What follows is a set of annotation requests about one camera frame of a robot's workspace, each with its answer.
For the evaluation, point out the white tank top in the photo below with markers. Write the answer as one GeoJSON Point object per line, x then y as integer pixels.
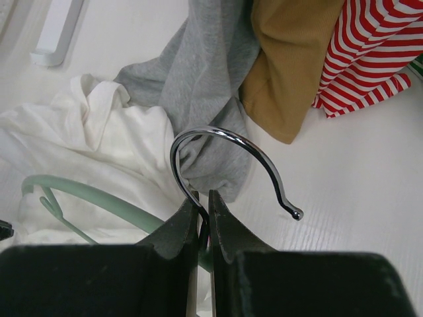
{"type": "Point", "coordinates": [96, 166]}

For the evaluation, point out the grey tank top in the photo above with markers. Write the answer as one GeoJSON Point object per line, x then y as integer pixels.
{"type": "Point", "coordinates": [196, 80]}

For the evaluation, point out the brown tank top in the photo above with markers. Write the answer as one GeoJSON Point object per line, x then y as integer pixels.
{"type": "Point", "coordinates": [283, 81]}

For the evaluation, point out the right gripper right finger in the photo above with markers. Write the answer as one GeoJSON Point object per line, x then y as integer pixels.
{"type": "Point", "coordinates": [250, 278]}

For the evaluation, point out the white clothes rack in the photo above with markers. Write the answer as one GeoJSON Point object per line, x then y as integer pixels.
{"type": "Point", "coordinates": [37, 32]}

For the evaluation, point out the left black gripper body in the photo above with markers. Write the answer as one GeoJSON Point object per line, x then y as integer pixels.
{"type": "Point", "coordinates": [6, 230]}

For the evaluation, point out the green striped tank top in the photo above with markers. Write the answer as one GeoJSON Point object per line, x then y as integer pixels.
{"type": "Point", "coordinates": [416, 66]}

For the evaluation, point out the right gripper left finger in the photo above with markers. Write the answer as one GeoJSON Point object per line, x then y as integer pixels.
{"type": "Point", "coordinates": [155, 277]}

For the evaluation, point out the red striped tank top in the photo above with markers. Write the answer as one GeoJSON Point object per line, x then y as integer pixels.
{"type": "Point", "coordinates": [372, 42]}

